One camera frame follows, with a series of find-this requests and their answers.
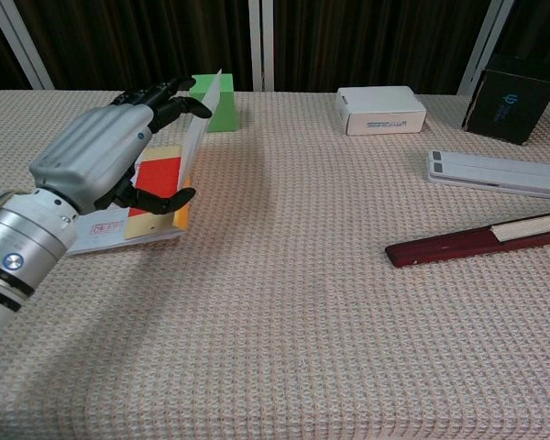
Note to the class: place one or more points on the yellow white notebook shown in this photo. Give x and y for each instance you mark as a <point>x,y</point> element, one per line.
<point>201,124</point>

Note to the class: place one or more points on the green cube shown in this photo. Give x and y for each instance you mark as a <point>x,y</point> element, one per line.
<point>224,114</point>

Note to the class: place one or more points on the white partition frame post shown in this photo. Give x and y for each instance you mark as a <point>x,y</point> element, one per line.
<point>486,46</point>
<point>261,46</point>
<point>23,46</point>

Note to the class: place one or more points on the black cube box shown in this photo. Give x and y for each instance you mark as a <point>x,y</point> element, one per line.
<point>509,101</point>

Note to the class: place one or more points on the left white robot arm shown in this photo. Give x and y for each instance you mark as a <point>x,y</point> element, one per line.
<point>18,256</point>

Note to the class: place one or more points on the white cardboard box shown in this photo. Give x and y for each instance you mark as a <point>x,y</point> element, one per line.
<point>380,105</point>

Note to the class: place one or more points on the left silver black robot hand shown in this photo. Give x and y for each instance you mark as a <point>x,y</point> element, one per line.
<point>91,156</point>

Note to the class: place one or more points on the red and tan card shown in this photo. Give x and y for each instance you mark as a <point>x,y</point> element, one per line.
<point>158,172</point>

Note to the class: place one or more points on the beige waffle tablecloth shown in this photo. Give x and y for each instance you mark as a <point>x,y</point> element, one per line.
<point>302,357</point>

